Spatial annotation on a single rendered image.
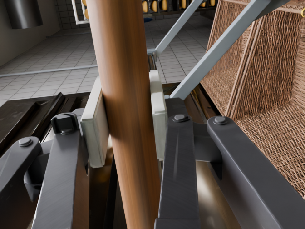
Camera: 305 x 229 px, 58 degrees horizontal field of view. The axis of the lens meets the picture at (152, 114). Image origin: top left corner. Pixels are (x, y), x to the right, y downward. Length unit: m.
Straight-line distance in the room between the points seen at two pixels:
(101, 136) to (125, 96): 0.03
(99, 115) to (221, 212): 0.73
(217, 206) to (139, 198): 0.68
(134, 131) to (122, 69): 0.04
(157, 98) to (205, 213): 0.73
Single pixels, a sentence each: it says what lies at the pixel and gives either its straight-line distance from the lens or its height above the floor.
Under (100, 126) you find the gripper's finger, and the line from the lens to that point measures 0.15.
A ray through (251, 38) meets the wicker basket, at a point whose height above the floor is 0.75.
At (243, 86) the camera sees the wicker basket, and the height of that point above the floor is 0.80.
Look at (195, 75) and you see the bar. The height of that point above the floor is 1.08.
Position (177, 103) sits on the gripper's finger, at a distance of 0.16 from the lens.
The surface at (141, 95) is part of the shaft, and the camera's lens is 0.16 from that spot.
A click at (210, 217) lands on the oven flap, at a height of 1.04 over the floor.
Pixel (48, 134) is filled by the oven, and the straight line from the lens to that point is 1.41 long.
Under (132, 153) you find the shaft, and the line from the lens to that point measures 0.18.
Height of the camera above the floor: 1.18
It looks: 1 degrees down
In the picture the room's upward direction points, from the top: 96 degrees counter-clockwise
